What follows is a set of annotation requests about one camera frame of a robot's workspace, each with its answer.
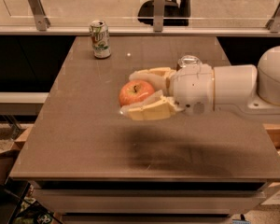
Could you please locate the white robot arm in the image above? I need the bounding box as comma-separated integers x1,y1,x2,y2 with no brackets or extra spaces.
119,46,280,123

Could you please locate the black office chair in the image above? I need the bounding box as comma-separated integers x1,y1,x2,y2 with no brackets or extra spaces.
138,0,191,26

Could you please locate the green 7up can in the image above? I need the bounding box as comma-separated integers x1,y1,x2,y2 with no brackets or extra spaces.
89,21,111,59

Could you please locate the grey drawer cabinet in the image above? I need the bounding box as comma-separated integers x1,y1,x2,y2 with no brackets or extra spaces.
34,189,266,217

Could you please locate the glass partition panel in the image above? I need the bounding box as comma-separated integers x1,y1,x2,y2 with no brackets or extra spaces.
0,0,280,28

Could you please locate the orange brown soda can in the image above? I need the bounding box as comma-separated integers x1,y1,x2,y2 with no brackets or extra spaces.
176,55,202,70

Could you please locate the middle metal glass bracket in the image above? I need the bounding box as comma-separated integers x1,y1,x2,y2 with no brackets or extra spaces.
153,0,165,32

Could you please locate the left metal glass bracket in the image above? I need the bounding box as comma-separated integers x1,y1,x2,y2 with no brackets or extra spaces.
28,0,50,31

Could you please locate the red apple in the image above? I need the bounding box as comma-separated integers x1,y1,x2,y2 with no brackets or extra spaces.
119,79,155,106

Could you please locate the cardboard box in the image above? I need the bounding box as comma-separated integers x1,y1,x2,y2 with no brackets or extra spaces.
264,124,280,148

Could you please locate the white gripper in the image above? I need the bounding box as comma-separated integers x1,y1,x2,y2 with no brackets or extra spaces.
119,64,214,121

